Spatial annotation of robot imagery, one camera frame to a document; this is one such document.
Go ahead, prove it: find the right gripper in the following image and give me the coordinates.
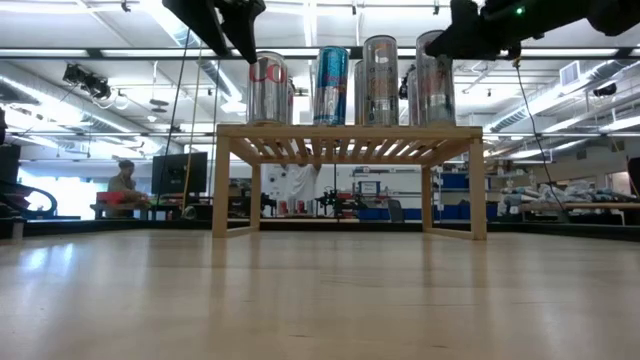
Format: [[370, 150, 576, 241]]
[[424, 0, 591, 61]]

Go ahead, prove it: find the white Celsius Peach Vibe can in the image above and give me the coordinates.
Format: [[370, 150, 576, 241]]
[[407, 67, 420, 126]]

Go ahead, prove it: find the white ceiling vent unit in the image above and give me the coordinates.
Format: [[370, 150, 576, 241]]
[[558, 60, 584, 87]]

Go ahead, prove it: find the blue storage bin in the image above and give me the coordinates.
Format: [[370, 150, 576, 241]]
[[432, 202, 499, 222], [357, 207, 424, 222], [439, 172, 471, 190]]

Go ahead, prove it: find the black hanging cable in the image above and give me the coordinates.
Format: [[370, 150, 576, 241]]
[[154, 29, 194, 214], [505, 54, 569, 219]]

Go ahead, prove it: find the wooden bench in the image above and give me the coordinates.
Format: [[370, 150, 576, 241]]
[[89, 202, 151, 221]]

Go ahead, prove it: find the black metal table frame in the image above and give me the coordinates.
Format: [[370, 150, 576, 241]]
[[0, 215, 640, 241]]

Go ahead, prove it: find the blue silver Red Bull can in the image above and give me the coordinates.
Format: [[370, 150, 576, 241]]
[[313, 45, 350, 127]]

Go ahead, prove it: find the grey chair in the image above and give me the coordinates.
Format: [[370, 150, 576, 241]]
[[387, 198, 406, 224]]

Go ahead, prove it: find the black monitor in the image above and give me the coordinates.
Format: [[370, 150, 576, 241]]
[[151, 151, 209, 196]]

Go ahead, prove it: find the person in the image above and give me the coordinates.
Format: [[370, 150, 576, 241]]
[[279, 147, 324, 217], [106, 159, 149, 219]]

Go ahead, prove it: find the red box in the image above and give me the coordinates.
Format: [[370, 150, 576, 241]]
[[95, 191, 126, 206]]

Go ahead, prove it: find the pile of plastic bags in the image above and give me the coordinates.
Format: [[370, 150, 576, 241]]
[[499, 179, 626, 205]]

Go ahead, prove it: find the black curved machine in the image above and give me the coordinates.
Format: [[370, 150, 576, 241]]
[[0, 179, 60, 221]]

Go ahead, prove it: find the slatted wooden shelf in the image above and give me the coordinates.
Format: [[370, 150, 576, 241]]
[[210, 123, 488, 242]]

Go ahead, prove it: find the black ceiling camera rig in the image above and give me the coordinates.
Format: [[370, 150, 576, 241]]
[[62, 63, 114, 101]]

